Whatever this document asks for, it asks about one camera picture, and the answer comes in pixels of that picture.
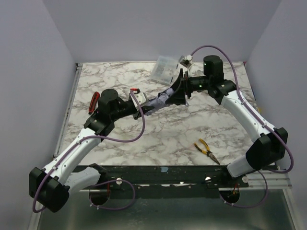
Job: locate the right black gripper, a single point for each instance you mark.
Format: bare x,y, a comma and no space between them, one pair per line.
187,84

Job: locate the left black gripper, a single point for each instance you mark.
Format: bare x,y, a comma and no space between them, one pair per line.
138,111

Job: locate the lavender umbrella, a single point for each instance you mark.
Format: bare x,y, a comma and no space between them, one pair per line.
158,102

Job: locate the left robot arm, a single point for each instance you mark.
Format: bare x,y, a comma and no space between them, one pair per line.
52,185

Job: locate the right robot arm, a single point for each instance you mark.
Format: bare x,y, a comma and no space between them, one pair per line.
268,141

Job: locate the clear plastic parts box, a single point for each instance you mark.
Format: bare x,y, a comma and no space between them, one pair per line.
164,70

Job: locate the red black utility knife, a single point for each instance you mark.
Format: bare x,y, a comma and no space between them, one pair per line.
93,102

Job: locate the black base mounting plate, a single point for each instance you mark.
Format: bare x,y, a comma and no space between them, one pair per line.
162,182

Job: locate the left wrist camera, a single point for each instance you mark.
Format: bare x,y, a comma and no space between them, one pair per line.
139,98

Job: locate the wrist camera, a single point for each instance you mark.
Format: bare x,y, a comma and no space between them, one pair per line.
186,61
139,98

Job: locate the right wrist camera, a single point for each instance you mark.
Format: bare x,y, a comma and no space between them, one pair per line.
186,61

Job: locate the yellow handled pliers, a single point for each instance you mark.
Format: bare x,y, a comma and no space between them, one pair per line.
206,151

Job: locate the aluminium extrusion rail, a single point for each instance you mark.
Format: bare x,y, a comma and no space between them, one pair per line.
275,181

